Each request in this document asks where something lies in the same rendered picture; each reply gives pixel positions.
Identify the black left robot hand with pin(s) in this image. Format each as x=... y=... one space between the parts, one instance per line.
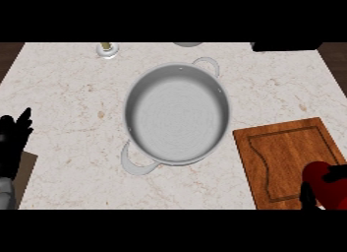
x=8 y=147

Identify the red can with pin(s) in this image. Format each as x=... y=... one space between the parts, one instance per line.
x=333 y=190

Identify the brown flat board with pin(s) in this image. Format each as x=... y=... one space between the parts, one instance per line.
x=26 y=170

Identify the silver steel pot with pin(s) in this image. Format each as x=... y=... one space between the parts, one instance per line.
x=176 y=113

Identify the brown wooden cutting board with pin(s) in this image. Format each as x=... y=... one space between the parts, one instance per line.
x=287 y=157

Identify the white bottle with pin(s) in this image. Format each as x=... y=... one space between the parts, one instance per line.
x=107 y=50

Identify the grey round object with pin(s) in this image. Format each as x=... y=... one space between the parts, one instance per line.
x=187 y=44

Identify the black appliance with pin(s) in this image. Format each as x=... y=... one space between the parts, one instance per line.
x=286 y=46

